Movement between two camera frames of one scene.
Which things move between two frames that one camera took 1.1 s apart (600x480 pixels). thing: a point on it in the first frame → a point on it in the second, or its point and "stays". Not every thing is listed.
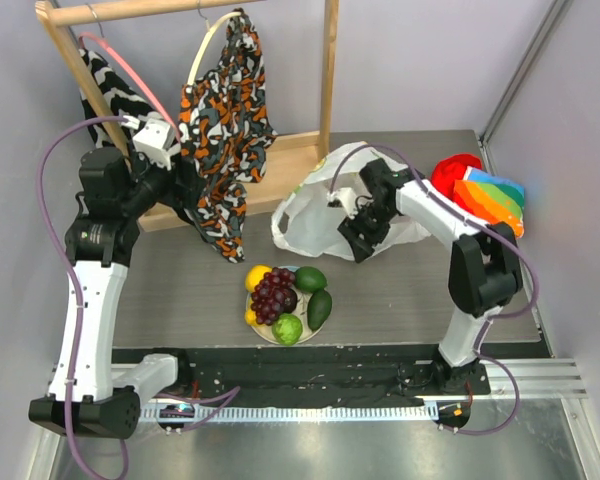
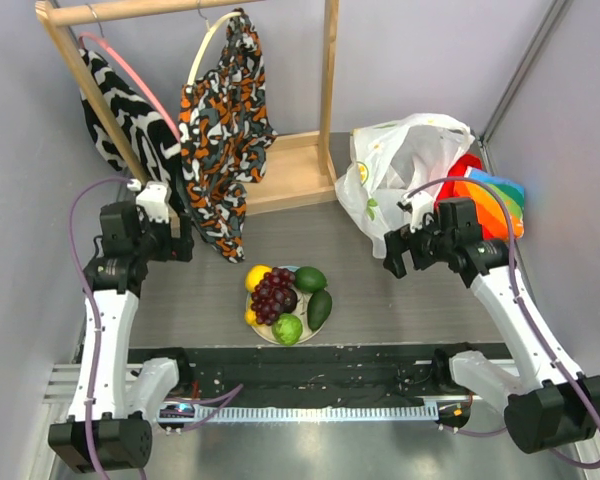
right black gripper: x=359 y=235 → x=397 y=251
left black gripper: x=187 y=193 → x=174 y=249
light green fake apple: x=287 y=330 stays
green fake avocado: x=319 y=306 stays
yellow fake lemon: x=255 y=275 stays
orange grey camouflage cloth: x=227 y=135 stays
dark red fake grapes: x=274 y=296 stays
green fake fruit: x=310 y=279 stays
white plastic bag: x=305 y=221 → x=391 y=160
